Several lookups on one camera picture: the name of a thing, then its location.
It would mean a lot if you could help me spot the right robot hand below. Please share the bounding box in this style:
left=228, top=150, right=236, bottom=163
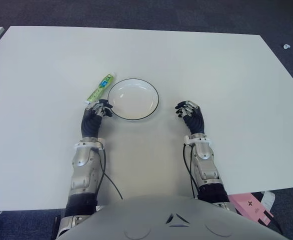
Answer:
left=174, top=100, right=206, bottom=136

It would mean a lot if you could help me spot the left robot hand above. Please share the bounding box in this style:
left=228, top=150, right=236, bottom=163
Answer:
left=80, top=99, right=114, bottom=139

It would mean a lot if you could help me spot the green toothpaste tube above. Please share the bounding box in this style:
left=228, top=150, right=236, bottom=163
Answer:
left=83, top=72, right=117, bottom=105

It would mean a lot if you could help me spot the white plate with black rim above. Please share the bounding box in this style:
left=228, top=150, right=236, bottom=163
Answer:
left=107, top=78, right=160, bottom=122

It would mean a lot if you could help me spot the pink box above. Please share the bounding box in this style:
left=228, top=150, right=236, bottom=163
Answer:
left=227, top=192, right=274, bottom=225

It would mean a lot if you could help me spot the grey robot torso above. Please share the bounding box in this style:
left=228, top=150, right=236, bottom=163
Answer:
left=57, top=194, right=285, bottom=240

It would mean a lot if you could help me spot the white paper tag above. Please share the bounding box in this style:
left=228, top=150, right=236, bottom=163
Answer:
left=260, top=191, right=276, bottom=210

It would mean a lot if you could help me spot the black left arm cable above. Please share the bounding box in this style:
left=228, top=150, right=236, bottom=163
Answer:
left=91, top=147, right=124, bottom=201

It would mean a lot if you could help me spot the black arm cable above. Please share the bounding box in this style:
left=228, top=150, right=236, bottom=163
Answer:
left=183, top=144, right=200, bottom=200
left=91, top=147, right=124, bottom=201

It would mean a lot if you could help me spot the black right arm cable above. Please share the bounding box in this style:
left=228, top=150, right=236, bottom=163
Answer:
left=183, top=144, right=200, bottom=200

